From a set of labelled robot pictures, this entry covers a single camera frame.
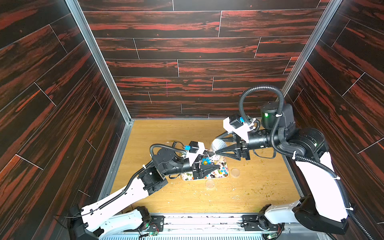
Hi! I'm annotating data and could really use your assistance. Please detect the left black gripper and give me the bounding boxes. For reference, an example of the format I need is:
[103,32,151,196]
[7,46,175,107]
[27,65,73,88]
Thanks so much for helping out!
[160,149,216,182]

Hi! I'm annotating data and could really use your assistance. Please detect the jar with white lid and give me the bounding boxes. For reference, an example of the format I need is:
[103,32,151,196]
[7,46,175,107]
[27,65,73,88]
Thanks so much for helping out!
[200,151,217,166]

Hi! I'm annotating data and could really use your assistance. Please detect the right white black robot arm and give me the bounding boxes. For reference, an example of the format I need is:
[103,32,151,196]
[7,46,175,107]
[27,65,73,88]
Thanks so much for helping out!
[216,102,349,239]

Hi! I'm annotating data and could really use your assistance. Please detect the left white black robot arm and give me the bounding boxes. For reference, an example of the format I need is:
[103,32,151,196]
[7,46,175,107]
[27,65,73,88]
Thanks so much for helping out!
[68,142,220,240]

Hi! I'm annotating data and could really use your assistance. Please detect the floral pattern tray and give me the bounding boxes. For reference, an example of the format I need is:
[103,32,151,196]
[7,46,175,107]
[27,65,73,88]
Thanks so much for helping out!
[181,156,229,181]

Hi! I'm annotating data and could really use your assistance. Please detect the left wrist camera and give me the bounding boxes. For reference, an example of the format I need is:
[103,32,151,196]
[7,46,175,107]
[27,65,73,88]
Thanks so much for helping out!
[184,141,206,166]

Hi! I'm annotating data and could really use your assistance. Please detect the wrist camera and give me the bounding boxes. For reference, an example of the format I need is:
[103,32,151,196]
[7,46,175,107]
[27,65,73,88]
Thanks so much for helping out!
[223,114,257,143]
[184,141,206,166]

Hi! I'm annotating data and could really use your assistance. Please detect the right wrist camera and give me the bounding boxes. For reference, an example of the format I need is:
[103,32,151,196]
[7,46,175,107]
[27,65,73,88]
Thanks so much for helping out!
[223,114,257,143]

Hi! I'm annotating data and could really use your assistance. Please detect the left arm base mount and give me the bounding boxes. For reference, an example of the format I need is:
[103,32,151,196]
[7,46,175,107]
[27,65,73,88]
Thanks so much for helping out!
[124,215,165,233]

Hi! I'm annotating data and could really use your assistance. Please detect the right black corrugated cable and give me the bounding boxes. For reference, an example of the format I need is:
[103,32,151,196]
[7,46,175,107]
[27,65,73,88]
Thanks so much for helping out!
[238,84,374,240]

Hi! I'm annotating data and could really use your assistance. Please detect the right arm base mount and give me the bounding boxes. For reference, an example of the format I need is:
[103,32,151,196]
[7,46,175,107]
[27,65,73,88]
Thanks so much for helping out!
[241,215,284,232]

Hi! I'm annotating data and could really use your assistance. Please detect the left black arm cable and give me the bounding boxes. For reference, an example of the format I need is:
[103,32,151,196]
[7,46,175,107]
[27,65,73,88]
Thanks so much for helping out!
[53,143,187,220]

